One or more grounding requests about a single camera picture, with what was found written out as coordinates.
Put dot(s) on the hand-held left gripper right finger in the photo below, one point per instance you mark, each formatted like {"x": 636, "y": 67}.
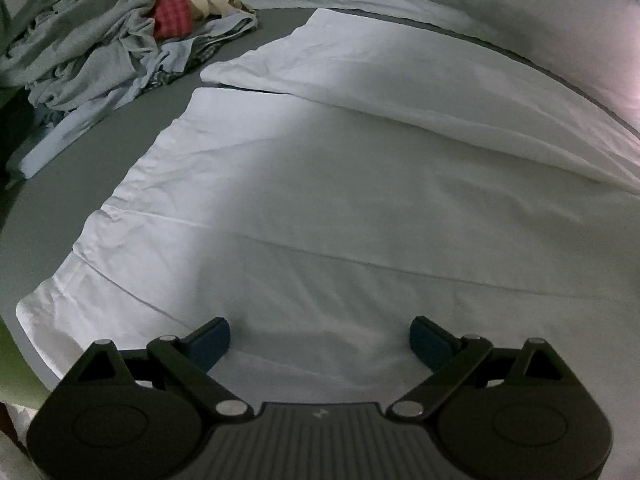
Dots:
{"x": 426, "y": 342}

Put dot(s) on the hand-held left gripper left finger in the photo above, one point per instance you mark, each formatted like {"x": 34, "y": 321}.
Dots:
{"x": 212, "y": 346}

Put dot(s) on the white garment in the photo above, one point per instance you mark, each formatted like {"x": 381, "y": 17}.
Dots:
{"x": 350, "y": 210}

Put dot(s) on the pile of mixed clothes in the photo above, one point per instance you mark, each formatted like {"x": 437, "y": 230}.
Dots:
{"x": 50, "y": 150}

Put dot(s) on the dark plaid cloth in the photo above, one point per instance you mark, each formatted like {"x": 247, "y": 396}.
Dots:
{"x": 200, "y": 57}

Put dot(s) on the grey garment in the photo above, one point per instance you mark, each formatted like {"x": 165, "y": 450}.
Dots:
{"x": 85, "y": 35}

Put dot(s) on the cream cloth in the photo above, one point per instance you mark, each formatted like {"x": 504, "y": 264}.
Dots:
{"x": 215, "y": 2}

